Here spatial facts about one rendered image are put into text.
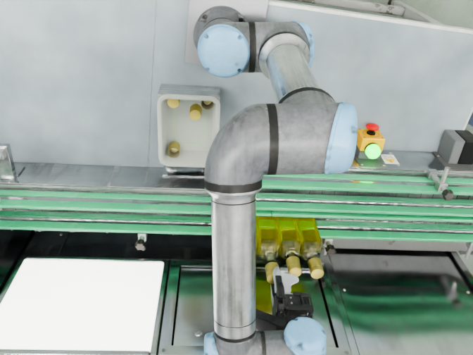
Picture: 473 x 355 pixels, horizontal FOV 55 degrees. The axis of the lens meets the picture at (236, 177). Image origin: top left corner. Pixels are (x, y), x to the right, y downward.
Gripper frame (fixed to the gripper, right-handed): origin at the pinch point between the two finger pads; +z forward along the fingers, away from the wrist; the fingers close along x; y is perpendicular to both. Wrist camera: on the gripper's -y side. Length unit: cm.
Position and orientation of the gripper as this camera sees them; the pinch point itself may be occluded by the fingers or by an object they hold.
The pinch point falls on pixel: (273, 277)
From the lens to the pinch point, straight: 117.1
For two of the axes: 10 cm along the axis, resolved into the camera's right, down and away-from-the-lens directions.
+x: 0.8, -8.5, -5.2
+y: 10.0, 0.5, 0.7
